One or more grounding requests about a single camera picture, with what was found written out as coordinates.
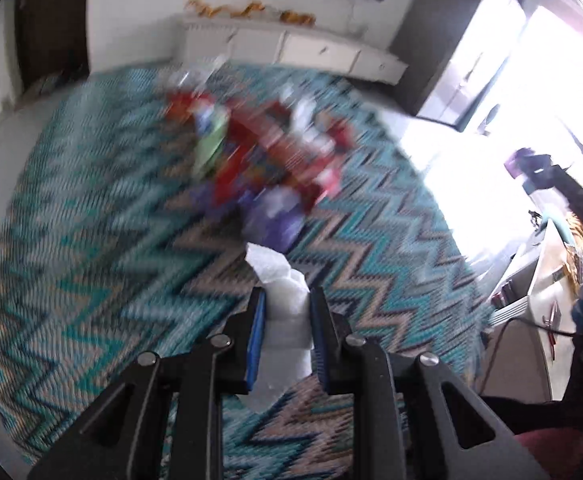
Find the white tissue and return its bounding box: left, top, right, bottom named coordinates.
left=242, top=243, right=313, bottom=414

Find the purple wrapper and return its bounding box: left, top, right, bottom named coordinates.
left=238, top=186, right=305, bottom=252

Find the pink snack box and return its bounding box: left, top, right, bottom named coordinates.
left=228, top=101, right=343, bottom=211

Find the red snack wrapper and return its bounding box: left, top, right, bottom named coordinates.
left=165, top=90, right=214, bottom=124

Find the green paper wrapper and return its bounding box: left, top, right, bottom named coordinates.
left=192, top=106, right=231, bottom=179

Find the red white wrapper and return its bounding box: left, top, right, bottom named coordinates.
left=313, top=110, right=357, bottom=155

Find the clear silver wrapper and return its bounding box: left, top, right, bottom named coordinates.
left=157, top=55, right=228, bottom=91

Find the silver double-door refrigerator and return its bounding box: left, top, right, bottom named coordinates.
left=389, top=0, right=527, bottom=130

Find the teal zigzag knitted blanket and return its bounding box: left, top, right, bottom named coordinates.
left=0, top=65, right=490, bottom=463

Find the white low TV cabinet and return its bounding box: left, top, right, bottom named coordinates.
left=174, top=15, right=406, bottom=86

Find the golden tiger figurine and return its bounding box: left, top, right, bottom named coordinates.
left=278, top=10, right=315, bottom=27

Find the golden dragon figurine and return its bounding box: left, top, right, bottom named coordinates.
left=184, top=0, right=266, bottom=18

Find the dark brown entrance door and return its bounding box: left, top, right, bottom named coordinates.
left=15, top=0, right=90, bottom=90

